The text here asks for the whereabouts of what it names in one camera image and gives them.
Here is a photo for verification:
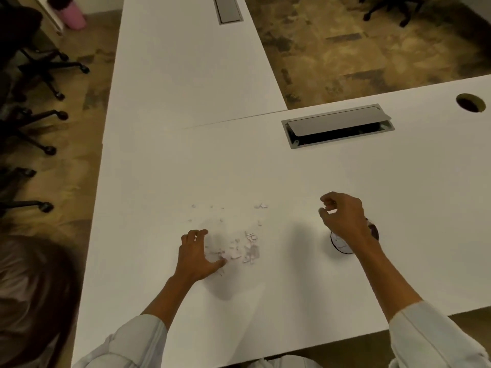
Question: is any pink waste bin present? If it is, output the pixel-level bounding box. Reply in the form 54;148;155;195
47;0;87;31

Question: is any person's right hand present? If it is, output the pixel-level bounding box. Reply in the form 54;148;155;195
318;192;379;254

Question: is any grey open desk cable flap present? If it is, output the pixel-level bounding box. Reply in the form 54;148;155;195
281;103;395;150

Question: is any round desk cable hole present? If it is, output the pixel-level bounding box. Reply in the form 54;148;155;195
455;93;486;114

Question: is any round white black-rimmed container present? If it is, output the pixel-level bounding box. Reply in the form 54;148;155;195
330;221;380;256

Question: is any person's left forearm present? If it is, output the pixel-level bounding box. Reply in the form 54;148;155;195
72;274;201;368

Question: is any pile of torn paper scraps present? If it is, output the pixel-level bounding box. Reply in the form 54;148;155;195
187;202;269;274

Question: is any person's right forearm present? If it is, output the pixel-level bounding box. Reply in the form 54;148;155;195
355;241;491;368

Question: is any person's left hand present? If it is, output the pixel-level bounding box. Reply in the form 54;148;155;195
174;228;228;283

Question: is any grey closed desk cable flap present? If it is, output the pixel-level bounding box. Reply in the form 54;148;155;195
213;0;244;26

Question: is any black office chair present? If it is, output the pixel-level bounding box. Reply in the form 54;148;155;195
0;106;70;157
358;0;435;28
0;166;54;217
0;3;91;102

